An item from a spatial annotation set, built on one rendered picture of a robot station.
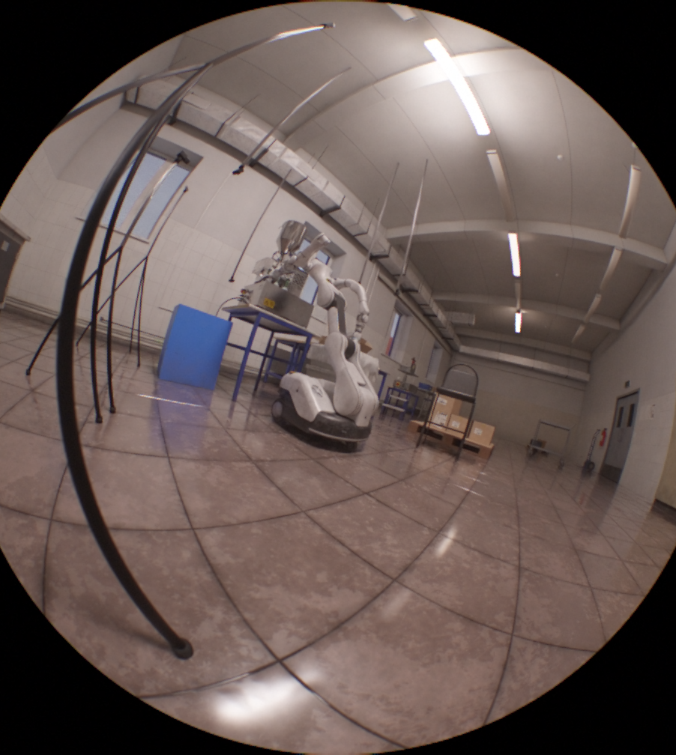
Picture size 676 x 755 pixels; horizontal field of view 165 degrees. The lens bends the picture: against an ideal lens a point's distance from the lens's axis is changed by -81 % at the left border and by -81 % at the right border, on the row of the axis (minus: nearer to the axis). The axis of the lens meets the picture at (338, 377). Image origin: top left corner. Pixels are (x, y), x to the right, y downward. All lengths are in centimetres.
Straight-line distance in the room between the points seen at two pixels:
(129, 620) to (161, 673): 9
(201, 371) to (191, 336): 30
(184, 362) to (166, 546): 162
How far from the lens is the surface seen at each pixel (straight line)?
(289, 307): 217
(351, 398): 134
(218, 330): 202
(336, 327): 164
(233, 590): 49
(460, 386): 263
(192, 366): 201
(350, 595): 54
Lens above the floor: 41
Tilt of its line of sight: level
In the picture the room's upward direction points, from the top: 17 degrees clockwise
